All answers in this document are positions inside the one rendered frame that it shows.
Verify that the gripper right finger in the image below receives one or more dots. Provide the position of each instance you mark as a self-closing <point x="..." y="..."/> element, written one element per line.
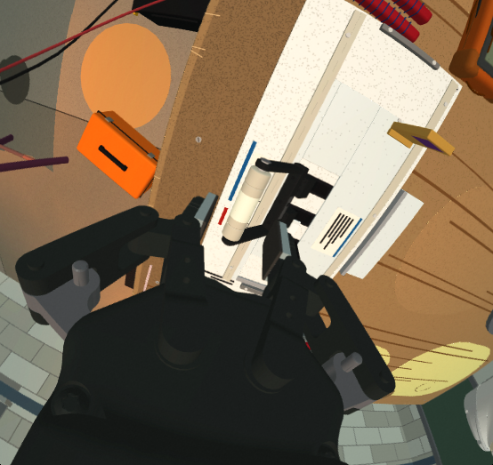
<point x="346" y="334"/>

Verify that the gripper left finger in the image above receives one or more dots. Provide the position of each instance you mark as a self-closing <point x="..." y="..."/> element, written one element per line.
<point x="96" y="238"/>

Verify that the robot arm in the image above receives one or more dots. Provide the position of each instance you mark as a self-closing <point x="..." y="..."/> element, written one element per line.
<point x="481" y="411"/>

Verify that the small grey bar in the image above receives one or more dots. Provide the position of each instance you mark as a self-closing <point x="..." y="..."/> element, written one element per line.
<point x="250" y="283"/>

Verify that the white ledge plate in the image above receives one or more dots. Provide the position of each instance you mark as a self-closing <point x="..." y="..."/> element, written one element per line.
<point x="389" y="230"/>

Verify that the black breaker toggle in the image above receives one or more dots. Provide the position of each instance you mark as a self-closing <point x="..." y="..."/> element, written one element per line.
<point x="304" y="215"/>
<point x="321" y="188"/>

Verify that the white interlock plate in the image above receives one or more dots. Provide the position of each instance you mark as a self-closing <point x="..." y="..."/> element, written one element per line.
<point x="346" y="126"/>

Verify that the white speckled breaker panel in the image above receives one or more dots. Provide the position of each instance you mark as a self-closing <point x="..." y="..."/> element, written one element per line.
<point x="300" y="68"/>

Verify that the pale yellow oval cloth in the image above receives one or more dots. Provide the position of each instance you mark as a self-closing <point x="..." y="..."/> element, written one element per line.
<point x="435" y="368"/>

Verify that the purple rod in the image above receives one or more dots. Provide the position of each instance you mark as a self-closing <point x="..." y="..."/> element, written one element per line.
<point x="5" y="140"/>
<point x="34" y="163"/>

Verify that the dark green mat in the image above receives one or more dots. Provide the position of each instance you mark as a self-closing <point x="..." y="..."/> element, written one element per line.
<point x="446" y="426"/>

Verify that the orange round disc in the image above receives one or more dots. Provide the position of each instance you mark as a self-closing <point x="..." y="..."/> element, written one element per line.
<point x="127" y="72"/>

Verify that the yellow block with purple patch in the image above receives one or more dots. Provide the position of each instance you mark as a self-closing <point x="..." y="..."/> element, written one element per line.
<point x="420" y="136"/>

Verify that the brown speckled backboard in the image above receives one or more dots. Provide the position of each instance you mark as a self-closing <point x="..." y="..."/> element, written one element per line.
<point x="239" y="68"/>

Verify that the grey metal strip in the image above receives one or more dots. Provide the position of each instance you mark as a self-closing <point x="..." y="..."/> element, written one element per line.
<point x="410" y="45"/>

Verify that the orange handheld meter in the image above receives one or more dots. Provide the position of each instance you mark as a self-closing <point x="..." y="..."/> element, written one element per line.
<point x="468" y="30"/>

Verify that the cream cylinder in black bracket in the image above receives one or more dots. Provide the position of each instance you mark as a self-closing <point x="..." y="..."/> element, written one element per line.
<point x="248" y="199"/>

